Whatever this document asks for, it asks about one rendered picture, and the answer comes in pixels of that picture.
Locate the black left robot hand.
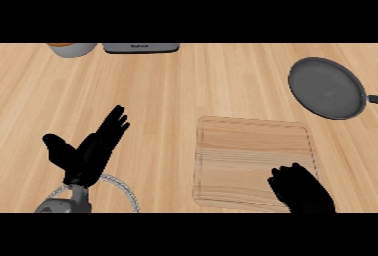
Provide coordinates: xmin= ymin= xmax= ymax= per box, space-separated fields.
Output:
xmin=41 ymin=104 xmax=131 ymax=188

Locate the dark grey frying pan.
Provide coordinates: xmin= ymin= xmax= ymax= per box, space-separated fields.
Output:
xmin=286 ymin=56 xmax=378 ymax=121

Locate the grey flat appliance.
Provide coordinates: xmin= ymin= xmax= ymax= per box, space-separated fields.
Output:
xmin=101 ymin=43 xmax=181 ymax=55

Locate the wooden cutting board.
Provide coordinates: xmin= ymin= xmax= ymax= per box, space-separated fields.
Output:
xmin=191 ymin=115 xmax=320 ymax=213

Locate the white pot with orange contents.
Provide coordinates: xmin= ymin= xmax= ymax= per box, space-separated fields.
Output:
xmin=45 ymin=43 xmax=98 ymax=59

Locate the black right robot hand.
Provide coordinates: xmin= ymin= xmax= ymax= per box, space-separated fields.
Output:
xmin=265 ymin=162 xmax=336 ymax=214

